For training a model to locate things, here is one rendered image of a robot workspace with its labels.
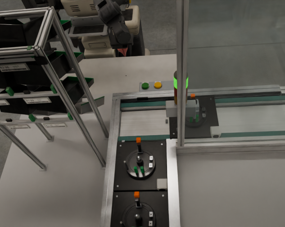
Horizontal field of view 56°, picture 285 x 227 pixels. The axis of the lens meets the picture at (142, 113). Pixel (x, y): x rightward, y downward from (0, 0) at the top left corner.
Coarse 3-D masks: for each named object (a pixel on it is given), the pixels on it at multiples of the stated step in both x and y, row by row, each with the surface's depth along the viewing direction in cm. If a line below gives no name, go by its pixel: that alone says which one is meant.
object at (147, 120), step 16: (128, 112) 148; (144, 112) 147; (160, 112) 146; (128, 128) 143; (144, 128) 141; (160, 128) 140; (176, 144) 129; (192, 144) 128; (208, 144) 128; (224, 144) 127; (240, 144) 126; (256, 144) 125; (272, 144) 125
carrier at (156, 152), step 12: (120, 144) 132; (132, 144) 131; (144, 144) 130; (156, 144) 129; (120, 156) 128; (132, 156) 125; (144, 156) 124; (156, 156) 126; (120, 168) 125; (132, 168) 122; (144, 168) 121; (156, 168) 123; (120, 180) 121; (132, 180) 121; (144, 180) 120; (156, 180) 120
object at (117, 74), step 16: (80, 64) 182; (96, 64) 180; (112, 64) 178; (128, 64) 176; (144, 64) 175; (160, 64) 173; (96, 80) 172; (112, 80) 170; (128, 80) 169; (144, 80) 167; (160, 80) 166
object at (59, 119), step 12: (0, 60) 76; (12, 60) 76; (24, 60) 76; (72, 72) 104; (0, 96) 90; (12, 96) 90; (24, 96) 90; (36, 96) 90; (84, 96) 117; (0, 120) 105; (24, 120) 103; (36, 120) 103; (48, 120) 102; (60, 120) 102; (72, 120) 101
